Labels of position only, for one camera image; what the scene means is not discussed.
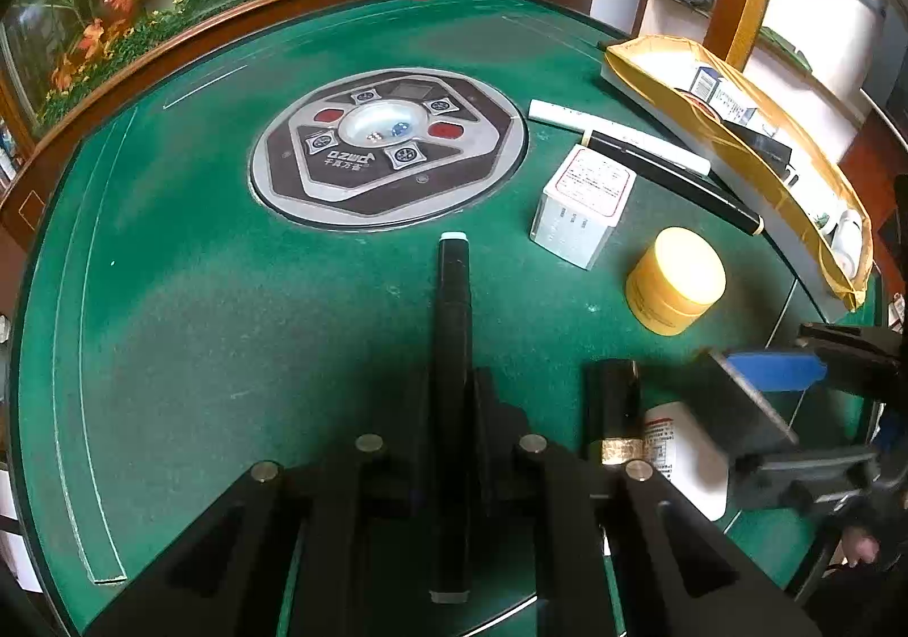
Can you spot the mahjong table centre panel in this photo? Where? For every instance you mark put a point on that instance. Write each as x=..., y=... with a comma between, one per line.
x=386, y=148

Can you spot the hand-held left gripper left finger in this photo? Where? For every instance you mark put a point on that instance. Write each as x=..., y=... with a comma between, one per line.
x=418, y=445

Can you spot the white pill bottle green label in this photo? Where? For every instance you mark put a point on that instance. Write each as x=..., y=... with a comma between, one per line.
x=845, y=240

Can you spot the yellow round jar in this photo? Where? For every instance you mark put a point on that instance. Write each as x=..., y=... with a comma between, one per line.
x=674, y=282

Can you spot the white carton red-outlined label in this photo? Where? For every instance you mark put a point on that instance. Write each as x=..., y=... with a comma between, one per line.
x=585, y=204

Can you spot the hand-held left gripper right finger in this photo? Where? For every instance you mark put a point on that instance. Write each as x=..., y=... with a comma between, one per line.
x=496, y=445

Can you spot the white bottle red label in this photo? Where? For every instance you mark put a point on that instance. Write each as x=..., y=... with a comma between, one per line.
x=692, y=460

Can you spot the long white marker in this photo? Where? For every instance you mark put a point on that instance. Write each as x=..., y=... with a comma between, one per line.
x=624, y=137

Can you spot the white and black box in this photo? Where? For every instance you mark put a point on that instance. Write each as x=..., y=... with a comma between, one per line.
x=766, y=151

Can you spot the black pen white tips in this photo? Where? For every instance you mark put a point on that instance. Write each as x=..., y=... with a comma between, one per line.
x=452, y=396

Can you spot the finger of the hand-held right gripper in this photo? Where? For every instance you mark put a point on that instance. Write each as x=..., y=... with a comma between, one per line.
x=777, y=369
x=748, y=406

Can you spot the black tube gold band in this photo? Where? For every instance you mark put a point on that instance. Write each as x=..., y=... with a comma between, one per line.
x=613, y=410

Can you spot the blue and white carton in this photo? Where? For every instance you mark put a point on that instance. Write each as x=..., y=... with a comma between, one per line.
x=723, y=94

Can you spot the gold-lined white box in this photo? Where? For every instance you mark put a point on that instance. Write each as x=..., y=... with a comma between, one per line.
x=773, y=183

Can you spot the long black stick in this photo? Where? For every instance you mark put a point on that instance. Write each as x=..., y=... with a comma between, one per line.
x=681, y=183

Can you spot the person's right hand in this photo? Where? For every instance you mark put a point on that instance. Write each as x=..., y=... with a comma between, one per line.
x=863, y=548

